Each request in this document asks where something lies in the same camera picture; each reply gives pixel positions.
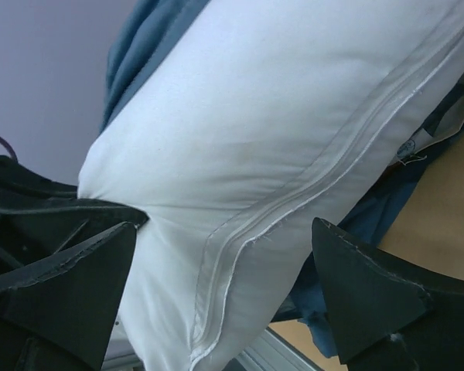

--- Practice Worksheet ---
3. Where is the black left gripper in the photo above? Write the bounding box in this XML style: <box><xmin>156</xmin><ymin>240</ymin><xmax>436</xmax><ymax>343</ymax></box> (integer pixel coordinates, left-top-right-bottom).
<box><xmin>0</xmin><ymin>155</ymin><xmax>148</xmax><ymax>274</ymax></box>

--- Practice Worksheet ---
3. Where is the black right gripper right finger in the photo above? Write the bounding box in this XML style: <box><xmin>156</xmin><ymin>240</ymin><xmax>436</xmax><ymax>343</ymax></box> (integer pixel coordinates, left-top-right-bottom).
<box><xmin>312</xmin><ymin>218</ymin><xmax>464</xmax><ymax>371</ymax></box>

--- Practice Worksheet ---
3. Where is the white pillow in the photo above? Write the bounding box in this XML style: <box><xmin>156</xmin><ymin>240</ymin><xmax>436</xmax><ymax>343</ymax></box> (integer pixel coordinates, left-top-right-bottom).
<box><xmin>77</xmin><ymin>0</ymin><xmax>464</xmax><ymax>371</ymax></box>

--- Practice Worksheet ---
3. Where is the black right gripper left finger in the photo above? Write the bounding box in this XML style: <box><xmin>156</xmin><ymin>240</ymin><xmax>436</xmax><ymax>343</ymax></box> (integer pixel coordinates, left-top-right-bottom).
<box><xmin>0</xmin><ymin>223</ymin><xmax>136</xmax><ymax>370</ymax></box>

